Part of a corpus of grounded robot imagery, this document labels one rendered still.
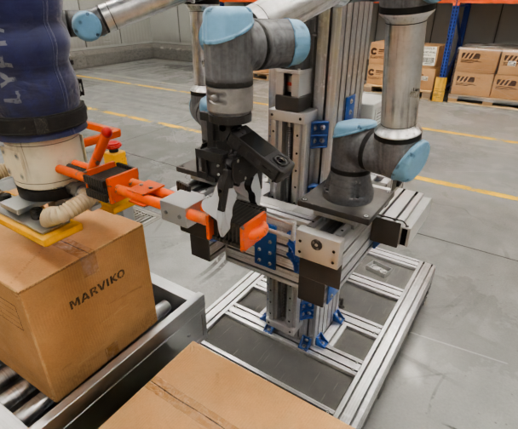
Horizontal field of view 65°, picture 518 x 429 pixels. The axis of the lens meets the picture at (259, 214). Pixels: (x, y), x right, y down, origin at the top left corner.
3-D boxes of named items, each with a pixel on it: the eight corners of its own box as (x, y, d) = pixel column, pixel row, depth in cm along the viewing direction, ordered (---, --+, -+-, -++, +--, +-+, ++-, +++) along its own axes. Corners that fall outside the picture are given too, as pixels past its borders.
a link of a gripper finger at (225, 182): (227, 209, 72) (237, 161, 71) (234, 212, 71) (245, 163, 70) (210, 209, 68) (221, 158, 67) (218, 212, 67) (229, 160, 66)
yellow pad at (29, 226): (-30, 209, 108) (-36, 191, 106) (8, 196, 116) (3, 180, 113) (45, 248, 92) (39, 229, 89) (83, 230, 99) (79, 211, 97)
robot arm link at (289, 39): (270, 15, 75) (221, 17, 68) (317, 18, 67) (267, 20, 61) (269, 61, 78) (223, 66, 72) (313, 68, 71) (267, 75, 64)
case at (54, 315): (-47, 324, 145) (-93, 225, 126) (55, 268, 175) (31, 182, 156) (56, 404, 116) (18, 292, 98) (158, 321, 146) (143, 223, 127)
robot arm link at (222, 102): (261, 83, 66) (231, 92, 60) (261, 111, 68) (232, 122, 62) (225, 78, 70) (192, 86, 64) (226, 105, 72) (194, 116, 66)
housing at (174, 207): (160, 220, 82) (158, 200, 80) (183, 207, 87) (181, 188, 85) (186, 230, 79) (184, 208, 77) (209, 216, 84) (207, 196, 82)
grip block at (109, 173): (84, 197, 92) (79, 172, 89) (119, 182, 99) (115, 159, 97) (109, 206, 88) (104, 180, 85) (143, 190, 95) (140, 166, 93)
